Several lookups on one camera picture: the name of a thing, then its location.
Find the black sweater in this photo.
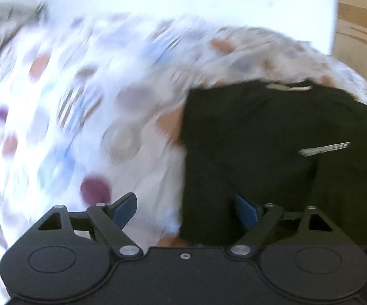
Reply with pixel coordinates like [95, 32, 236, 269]
[179, 81, 367, 247]

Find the patterned white quilt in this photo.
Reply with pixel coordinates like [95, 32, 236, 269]
[0, 13, 367, 305]

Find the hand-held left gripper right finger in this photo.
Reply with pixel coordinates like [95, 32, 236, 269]
[230, 194, 333, 256]

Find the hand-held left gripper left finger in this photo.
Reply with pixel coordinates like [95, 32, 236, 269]
[37, 192, 141, 258]

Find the metal bed headboard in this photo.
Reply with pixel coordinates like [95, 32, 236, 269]
[0, 3, 49, 58]

